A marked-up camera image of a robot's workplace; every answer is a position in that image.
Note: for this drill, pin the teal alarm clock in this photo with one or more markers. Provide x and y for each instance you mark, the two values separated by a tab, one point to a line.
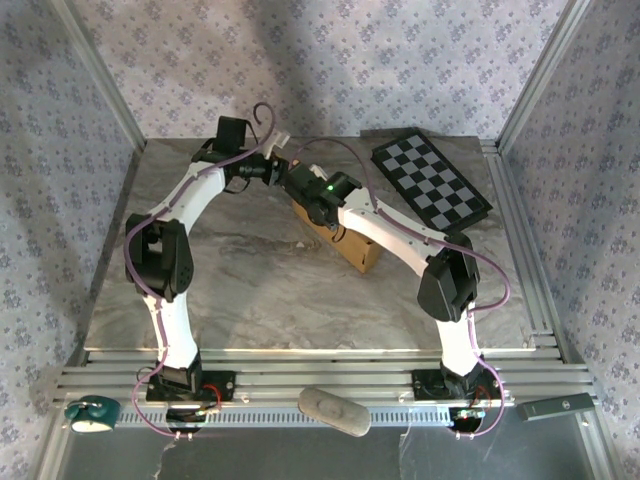
92	417

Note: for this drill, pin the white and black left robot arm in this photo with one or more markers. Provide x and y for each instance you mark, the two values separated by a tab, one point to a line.
200	185

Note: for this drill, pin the black right controller board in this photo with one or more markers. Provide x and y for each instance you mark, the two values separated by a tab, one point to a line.
467	417

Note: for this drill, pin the black and white chessboard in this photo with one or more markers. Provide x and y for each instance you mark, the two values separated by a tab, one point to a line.
430	180

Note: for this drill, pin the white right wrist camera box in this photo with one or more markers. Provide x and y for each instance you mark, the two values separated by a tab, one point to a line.
317	171

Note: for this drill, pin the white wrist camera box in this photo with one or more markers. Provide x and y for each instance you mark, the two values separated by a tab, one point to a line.
317	171
275	142

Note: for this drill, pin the aluminium side rail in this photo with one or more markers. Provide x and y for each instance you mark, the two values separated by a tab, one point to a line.
520	250

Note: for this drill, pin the black left controller board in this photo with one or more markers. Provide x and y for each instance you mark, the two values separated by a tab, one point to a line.
185	417

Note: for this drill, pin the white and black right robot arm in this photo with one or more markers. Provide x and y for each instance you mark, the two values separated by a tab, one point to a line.
390	230

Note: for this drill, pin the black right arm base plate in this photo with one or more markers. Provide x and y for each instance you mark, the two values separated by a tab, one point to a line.
422	389

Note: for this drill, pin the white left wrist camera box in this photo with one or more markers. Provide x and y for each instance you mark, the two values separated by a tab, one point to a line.
275	142

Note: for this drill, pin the black controller board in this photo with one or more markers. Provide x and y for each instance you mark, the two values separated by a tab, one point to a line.
185	417
467	417

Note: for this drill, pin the brown cardboard box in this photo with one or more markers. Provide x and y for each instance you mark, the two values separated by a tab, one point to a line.
357	250

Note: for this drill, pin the aluminium mounting rail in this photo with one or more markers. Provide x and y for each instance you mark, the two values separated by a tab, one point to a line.
310	367

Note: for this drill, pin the dark rectangular bar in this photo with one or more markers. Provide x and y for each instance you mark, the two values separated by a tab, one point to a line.
555	406

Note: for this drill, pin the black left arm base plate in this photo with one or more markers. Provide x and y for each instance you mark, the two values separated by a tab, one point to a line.
222	386

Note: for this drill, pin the aluminium frame post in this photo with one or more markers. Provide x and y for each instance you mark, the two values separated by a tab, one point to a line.
102	75
542	75

